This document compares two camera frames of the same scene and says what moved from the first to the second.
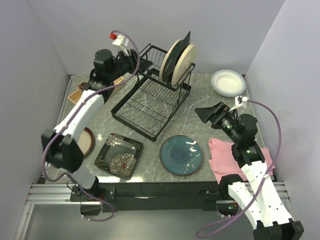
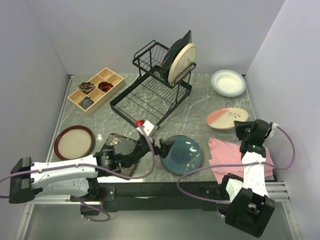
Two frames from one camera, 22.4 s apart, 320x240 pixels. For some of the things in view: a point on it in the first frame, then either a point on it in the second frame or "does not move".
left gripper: x=132 y=58 → x=165 y=147
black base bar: x=153 y=196 does not move
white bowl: x=228 y=82 does not move
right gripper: x=215 y=115 → x=240 y=125
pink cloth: x=223 y=162 does not move
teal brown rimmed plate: x=181 y=155 does not move
